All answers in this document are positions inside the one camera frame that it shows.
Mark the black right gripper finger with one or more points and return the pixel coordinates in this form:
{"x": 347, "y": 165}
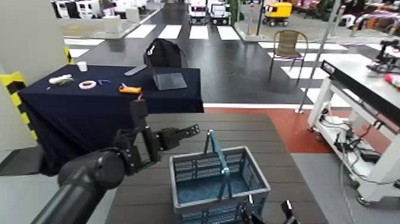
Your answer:
{"x": 250, "y": 214}
{"x": 289, "y": 211}

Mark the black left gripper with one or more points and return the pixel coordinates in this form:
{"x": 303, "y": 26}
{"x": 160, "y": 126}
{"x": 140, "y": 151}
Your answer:
{"x": 132, "y": 150}

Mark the teal grey folding crate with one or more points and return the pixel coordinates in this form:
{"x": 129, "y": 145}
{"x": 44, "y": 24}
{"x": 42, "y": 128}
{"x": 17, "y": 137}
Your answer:
{"x": 203, "y": 190}

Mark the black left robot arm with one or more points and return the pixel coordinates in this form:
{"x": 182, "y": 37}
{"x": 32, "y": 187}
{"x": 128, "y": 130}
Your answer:
{"x": 84, "y": 181}

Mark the black robot arm on workbench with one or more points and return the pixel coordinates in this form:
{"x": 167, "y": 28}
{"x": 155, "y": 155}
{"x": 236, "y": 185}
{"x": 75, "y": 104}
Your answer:
{"x": 386, "y": 59}

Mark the orange hand tool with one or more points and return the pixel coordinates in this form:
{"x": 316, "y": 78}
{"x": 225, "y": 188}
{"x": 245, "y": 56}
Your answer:
{"x": 130, "y": 90}

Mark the dark grey laptop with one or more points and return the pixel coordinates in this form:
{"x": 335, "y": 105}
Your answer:
{"x": 170, "y": 81}

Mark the grey flat bar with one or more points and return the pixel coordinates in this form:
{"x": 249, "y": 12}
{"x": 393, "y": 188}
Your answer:
{"x": 135, "y": 70}

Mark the small blue tool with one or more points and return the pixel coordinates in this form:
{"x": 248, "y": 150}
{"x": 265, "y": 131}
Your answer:
{"x": 103, "y": 82}

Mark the black backpack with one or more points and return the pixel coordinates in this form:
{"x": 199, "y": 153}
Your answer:
{"x": 164, "y": 53}

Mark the navy tablecloth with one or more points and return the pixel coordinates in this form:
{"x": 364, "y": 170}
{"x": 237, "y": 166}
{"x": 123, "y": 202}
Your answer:
{"x": 78, "y": 119}

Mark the pink white tape roll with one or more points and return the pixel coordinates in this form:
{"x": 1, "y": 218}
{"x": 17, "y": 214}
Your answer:
{"x": 83, "y": 86}

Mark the white paper cup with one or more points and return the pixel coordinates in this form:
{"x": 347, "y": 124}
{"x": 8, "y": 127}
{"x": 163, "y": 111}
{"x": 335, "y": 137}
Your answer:
{"x": 82, "y": 66}

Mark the black power box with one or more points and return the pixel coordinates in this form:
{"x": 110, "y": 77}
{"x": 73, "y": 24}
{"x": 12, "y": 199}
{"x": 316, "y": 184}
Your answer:
{"x": 370, "y": 155}

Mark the white crumpled glove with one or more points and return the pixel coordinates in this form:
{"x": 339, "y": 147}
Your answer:
{"x": 61, "y": 79}

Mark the white square plinth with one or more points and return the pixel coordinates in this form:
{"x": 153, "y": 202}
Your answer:
{"x": 112, "y": 25}

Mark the yellow black hazard strip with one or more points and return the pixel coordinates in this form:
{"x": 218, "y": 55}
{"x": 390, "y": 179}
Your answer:
{"x": 14, "y": 84}
{"x": 67, "y": 55}

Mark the white delivery robot vehicle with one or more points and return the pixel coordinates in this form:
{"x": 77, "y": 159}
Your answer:
{"x": 197, "y": 12}
{"x": 219, "y": 12}

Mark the white workbench with black edge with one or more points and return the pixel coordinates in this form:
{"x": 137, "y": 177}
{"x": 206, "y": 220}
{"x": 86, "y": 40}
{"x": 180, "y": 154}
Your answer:
{"x": 359, "y": 78}

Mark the brown wicker metal chair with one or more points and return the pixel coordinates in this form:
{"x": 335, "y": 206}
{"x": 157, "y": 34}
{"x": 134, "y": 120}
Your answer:
{"x": 287, "y": 43}

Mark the silver metal pole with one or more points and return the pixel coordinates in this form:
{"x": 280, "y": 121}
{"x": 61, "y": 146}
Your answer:
{"x": 318, "y": 53}

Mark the yellow delivery robot vehicle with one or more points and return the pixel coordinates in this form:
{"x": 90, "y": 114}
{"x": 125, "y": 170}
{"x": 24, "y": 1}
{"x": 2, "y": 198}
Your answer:
{"x": 278, "y": 11}

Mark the red round object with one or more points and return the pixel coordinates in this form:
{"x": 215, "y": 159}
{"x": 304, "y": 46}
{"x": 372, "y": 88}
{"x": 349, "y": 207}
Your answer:
{"x": 393, "y": 80}

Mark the dark thin post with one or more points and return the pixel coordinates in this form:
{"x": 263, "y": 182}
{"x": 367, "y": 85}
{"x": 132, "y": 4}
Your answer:
{"x": 260, "y": 17}

